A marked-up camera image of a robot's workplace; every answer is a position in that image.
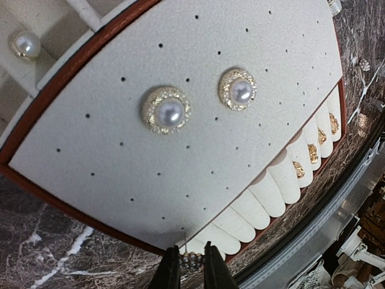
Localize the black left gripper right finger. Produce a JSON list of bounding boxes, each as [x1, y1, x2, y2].
[[203, 241, 239, 289]]

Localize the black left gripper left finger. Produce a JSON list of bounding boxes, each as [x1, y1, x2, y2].
[[152, 246, 180, 289]]

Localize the brown jewelry tray insert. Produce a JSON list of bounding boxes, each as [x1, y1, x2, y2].
[[1, 1, 347, 260]]

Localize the pearl earring on tray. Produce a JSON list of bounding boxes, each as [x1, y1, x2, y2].
[[141, 86, 192, 135], [218, 67, 257, 111]]

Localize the small silver earrings on table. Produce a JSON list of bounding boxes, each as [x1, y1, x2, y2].
[[359, 59, 371, 72]]

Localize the loose pearl earring in compartment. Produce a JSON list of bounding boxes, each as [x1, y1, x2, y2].
[[10, 31, 42, 61]]

